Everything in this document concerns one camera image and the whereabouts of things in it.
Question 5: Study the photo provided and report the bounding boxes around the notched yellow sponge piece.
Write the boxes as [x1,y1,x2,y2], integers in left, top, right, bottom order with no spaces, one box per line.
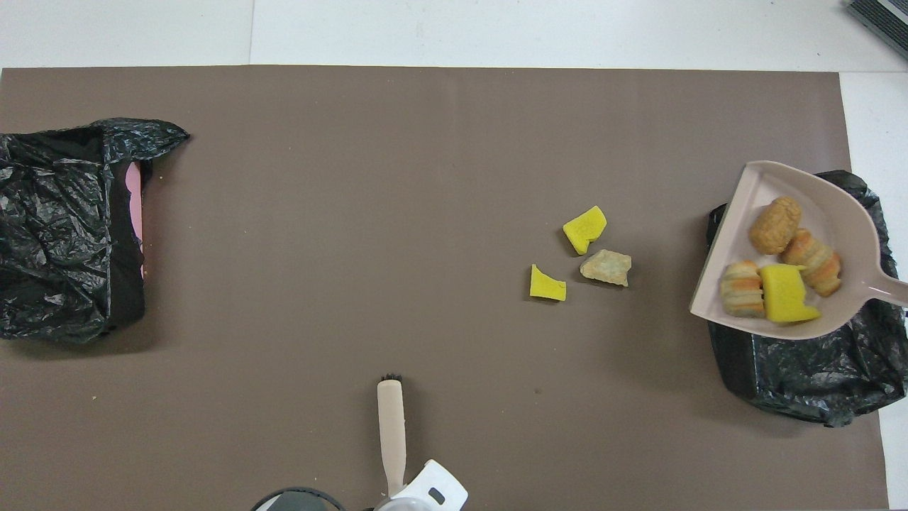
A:
[758,264,824,324]

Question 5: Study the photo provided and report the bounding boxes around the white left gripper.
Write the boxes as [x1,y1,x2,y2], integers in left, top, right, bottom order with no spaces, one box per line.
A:
[390,459,469,511]

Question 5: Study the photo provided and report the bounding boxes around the pink bin with black bag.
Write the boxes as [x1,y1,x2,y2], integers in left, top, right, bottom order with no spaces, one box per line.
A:
[0,117,191,346]

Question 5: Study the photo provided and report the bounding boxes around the rounded yellow sponge piece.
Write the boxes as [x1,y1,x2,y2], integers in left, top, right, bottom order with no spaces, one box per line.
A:
[563,205,609,256]

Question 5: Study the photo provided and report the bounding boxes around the pale puffed pastry chunk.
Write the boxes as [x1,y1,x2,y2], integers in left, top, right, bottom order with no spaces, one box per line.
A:
[719,260,765,319]

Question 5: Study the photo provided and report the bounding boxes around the pale greenish bread chunk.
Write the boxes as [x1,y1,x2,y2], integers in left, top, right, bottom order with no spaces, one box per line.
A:
[580,248,633,287]

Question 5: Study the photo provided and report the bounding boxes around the grey slatted device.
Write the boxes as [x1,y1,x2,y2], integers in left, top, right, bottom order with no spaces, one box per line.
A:
[846,0,908,59]

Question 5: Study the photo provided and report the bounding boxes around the beige hand brush black bristles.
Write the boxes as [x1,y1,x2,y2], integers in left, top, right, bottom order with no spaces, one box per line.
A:
[377,374,409,496]

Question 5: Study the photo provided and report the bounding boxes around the brown table mat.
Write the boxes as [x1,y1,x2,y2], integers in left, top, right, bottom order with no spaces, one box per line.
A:
[0,65,890,511]

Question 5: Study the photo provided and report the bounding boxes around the brown bread roll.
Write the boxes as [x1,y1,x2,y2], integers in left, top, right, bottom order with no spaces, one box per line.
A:
[749,196,803,256]

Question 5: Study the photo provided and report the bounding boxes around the orange striped croissant piece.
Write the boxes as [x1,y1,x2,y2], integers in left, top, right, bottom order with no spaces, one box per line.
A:
[779,227,843,297]

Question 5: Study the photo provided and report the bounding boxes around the beige plastic dustpan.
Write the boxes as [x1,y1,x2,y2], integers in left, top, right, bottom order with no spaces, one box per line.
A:
[690,160,908,340]

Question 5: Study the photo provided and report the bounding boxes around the small yellow sponge piece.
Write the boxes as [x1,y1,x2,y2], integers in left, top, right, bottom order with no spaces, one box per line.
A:
[529,264,568,302]

